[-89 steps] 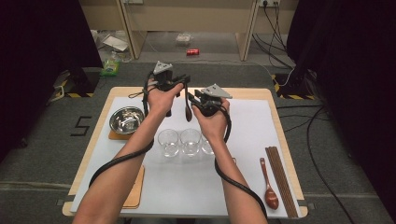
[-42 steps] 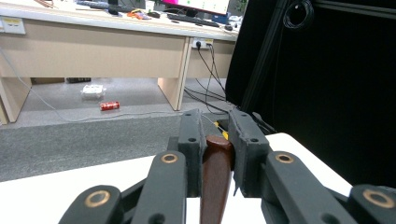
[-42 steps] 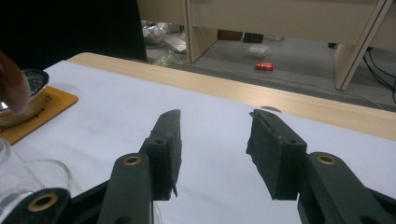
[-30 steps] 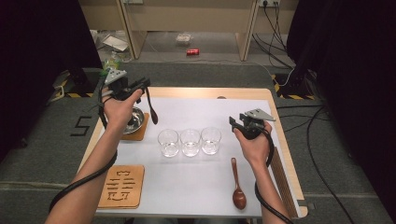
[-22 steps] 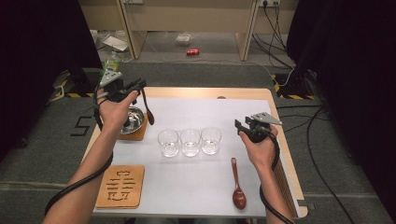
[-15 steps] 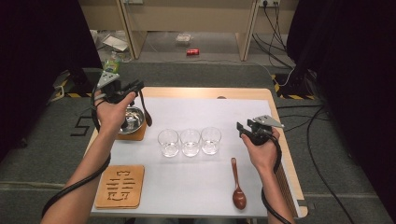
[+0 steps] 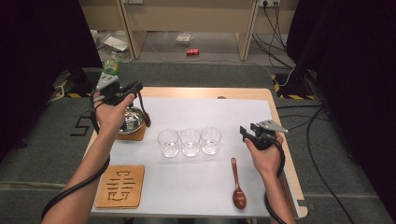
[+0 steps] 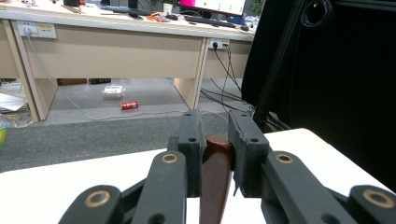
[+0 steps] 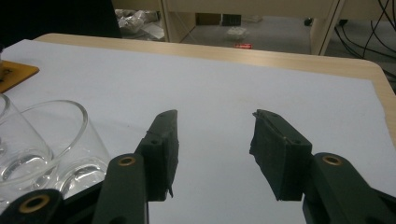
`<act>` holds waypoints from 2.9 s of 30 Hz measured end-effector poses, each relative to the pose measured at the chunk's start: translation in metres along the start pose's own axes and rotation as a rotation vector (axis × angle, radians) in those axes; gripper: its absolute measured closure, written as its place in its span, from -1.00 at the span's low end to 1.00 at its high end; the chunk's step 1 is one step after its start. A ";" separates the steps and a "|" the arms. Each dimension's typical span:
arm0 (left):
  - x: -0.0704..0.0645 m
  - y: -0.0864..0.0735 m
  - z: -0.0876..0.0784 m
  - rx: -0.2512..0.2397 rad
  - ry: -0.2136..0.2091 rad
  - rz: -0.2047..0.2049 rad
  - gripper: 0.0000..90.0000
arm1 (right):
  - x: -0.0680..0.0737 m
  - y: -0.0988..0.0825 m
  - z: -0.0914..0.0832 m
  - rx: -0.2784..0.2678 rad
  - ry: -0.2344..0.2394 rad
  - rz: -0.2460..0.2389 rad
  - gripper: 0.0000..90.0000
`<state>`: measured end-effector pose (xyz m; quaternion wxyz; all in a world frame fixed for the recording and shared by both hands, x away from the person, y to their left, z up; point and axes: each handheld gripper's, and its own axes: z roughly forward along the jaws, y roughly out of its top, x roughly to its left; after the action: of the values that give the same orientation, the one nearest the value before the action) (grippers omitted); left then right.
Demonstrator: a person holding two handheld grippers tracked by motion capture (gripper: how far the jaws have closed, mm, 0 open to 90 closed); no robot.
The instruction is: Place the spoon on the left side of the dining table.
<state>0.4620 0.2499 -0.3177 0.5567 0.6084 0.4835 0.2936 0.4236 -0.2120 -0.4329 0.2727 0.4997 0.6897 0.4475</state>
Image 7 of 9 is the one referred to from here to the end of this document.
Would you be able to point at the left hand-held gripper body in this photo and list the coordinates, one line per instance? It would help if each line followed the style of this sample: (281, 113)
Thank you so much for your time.
(110, 91)

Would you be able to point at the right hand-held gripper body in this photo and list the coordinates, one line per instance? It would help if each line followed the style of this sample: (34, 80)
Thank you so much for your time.
(264, 137)

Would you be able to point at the steel bowl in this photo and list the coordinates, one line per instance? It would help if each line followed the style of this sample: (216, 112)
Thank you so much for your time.
(135, 121)

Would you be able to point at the row of wooden chopsticks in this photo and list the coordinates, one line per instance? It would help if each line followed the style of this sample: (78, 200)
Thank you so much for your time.
(289, 193)

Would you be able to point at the person's right hand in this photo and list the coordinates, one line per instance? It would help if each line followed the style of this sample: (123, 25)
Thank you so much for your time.
(266, 160)

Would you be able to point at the person's left hand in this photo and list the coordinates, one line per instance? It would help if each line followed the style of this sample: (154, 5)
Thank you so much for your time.
(110, 118)

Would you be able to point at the green packet on floor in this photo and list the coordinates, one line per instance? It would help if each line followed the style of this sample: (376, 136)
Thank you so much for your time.
(111, 67)

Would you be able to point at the striped stand base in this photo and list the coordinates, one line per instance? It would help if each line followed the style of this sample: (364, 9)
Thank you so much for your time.
(81, 82)
(295, 84)

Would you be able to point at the clear drinking glass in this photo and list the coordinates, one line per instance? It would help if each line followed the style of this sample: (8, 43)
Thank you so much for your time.
(190, 143)
(168, 144)
(211, 141)

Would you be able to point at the square wooden coaster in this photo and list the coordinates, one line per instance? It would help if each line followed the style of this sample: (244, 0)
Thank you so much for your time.
(137, 137)
(120, 186)

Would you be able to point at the white flat carton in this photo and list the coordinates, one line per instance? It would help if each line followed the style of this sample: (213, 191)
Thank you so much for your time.
(115, 43)

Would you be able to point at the white paper sheet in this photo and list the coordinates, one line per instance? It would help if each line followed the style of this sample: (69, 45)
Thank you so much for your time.
(199, 118)

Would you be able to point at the red drink can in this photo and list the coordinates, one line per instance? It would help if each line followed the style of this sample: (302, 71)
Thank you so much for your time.
(192, 51)

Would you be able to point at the clear plastic package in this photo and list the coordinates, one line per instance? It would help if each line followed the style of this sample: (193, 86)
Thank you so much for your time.
(183, 39)

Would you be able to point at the black curtain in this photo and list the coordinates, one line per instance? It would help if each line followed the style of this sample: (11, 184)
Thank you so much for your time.
(358, 62)
(37, 62)

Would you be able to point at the beige office desk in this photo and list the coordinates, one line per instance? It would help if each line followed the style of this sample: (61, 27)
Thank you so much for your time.
(193, 15)

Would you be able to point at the white wall socket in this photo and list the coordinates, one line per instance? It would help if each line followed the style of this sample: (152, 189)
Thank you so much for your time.
(269, 2)

